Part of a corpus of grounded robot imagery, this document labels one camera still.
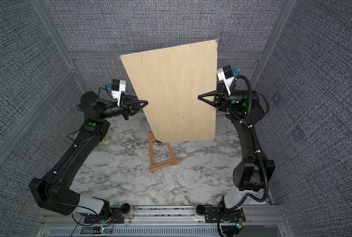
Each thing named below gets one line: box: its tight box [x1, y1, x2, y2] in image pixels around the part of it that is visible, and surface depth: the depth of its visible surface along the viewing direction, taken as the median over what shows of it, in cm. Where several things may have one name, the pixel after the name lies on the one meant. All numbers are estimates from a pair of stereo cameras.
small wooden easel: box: [148, 131, 180, 173], surface depth 87 cm
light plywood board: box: [120, 39, 218, 143], surface depth 52 cm
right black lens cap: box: [195, 204, 206, 216], surface depth 70 cm
